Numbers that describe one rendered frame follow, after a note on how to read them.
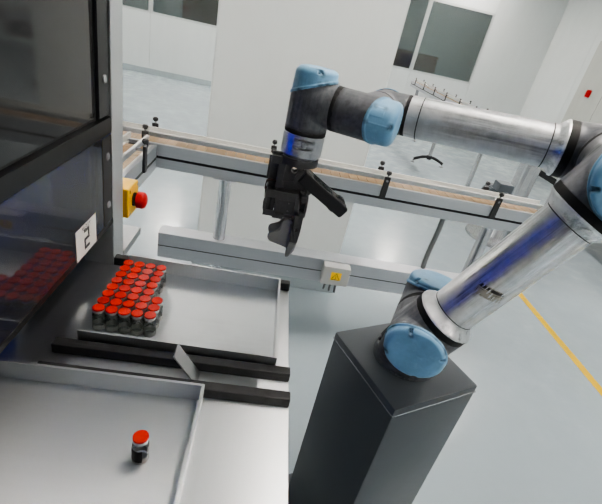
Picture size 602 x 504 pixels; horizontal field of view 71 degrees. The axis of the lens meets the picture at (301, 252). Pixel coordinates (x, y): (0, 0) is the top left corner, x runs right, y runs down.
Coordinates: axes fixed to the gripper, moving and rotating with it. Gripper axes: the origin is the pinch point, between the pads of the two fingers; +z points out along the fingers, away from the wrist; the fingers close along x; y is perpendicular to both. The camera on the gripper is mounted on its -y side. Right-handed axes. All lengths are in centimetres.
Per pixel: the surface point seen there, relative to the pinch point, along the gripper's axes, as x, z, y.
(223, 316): 7.0, 13.9, 11.5
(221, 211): -86, 33, 23
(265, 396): 28.1, 12.1, 2.0
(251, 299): -0.2, 13.8, 6.2
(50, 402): 32.4, 13.9, 33.3
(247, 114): -143, 4, 21
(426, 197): -82, 10, -58
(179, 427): 34.2, 13.9, 14.3
